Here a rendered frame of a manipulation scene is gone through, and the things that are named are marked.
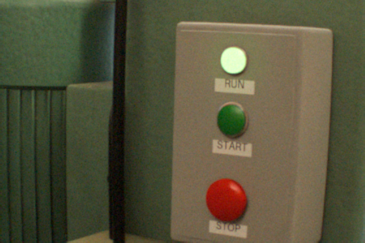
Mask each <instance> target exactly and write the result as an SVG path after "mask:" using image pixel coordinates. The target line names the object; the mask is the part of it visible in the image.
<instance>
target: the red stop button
mask: <svg viewBox="0 0 365 243"><path fill-rule="evenodd" d="M206 202H207V208H208V210H209V212H210V213H211V214H212V215H213V216H214V217H215V218H217V219H219V220H221V221H223V222H226V221H230V220H235V219H237V218H238V217H239V216H241V214H242V213H243V212H244V209H245V207H246V194H245V191H244V189H243V188H242V186H241V185H240V184H239V183H238V182H237V181H235V180H232V179H220V180H217V181H215V182H213V183H212V184H211V185H210V187H209V189H208V190H207V194H206Z"/></svg>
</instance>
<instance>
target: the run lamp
mask: <svg viewBox="0 0 365 243"><path fill-rule="evenodd" d="M221 64H222V68H223V69H224V70H225V71H226V72H227V73H228V74H231V75H240V74H242V73H243V72H244V71H245V70H246V68H247V67H248V56H247V54H246V51H245V50H244V49H243V48H241V47H240V46H229V47H227V48H226V49H225V50H224V51H223V53H222V56H221Z"/></svg>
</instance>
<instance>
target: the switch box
mask: <svg viewBox="0 0 365 243"><path fill-rule="evenodd" d="M332 37H333V34H332V31H330V30H329V29H320V28H315V27H293V26H283V25H259V24H234V23H209V22H184V21H183V22H181V23H178V24H177V28H176V50H175V93H174V115H173V178H172V200H171V239H174V240H178V241H181V242H187V243H318V242H319V241H320V239H321V228H322V222H323V205H324V200H325V181H326V175H327V157H328V145H329V120H330V97H331V85H332V49H333V47H332ZM229 46H240V47H241V48H243V49H244V50H245V51H246V54H247V56H248V67H247V68H246V70H245V71H244V72H243V73H242V74H240V75H231V74H228V73H227V72H226V71H225V70H224V69H223V68H222V64H221V56H222V53H223V51H224V50H225V49H226V48H227V47H229ZM215 78H219V79H237V80H247V81H254V94H241V93H225V92H216V91H215ZM227 102H238V103H240V104H241V105H242V106H243V107H244V108H245V110H246V111H247V113H248V116H249V125H248V128H247V129H246V131H245V133H243V134H242V135H241V136H239V137H227V136H225V135H224V134H223V133H221V131H220V130H219V129H218V127H217V124H216V121H217V120H216V118H217V112H218V110H219V109H220V107H221V106H222V105H224V104H225V103H227ZM213 140H219V141H234V142H240V143H251V144H252V157H247V156H238V155H233V154H218V153H213ZM220 179H232V180H235V181H237V182H238V183H239V184H240V185H241V186H242V188H243V189H244V191H245V194H246V207H245V209H244V212H243V213H242V214H241V216H239V217H238V218H237V219H235V220H230V221H226V222H225V223H232V224H235V225H238V224H239V225H245V226H247V234H246V238H242V237H238V236H232V235H231V236H229V235H223V234H220V233H210V232H209V222H210V220H212V221H215V222H223V221H221V220H219V219H217V218H215V217H214V216H213V215H212V214H211V213H210V212H209V210H208V208H207V202H206V194H207V190H208V189H209V187H210V185H211V184H212V183H213V182H215V181H217V180H220Z"/></svg>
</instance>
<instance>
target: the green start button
mask: <svg viewBox="0 0 365 243"><path fill-rule="evenodd" d="M216 120H217V121H216V124H217V127H218V129H219V130H220V131H221V133H223V134H224V135H225V136H227V137H239V136H241V135H242V134H243V133H245V131H246V129H247V128H248V125H249V116H248V113H247V111H246V110H245V108H244V107H243V106H242V105H241V104H240V103H238V102H227V103H225V104H224V105H222V106H221V107H220V109H219V110H218V112H217V118H216Z"/></svg>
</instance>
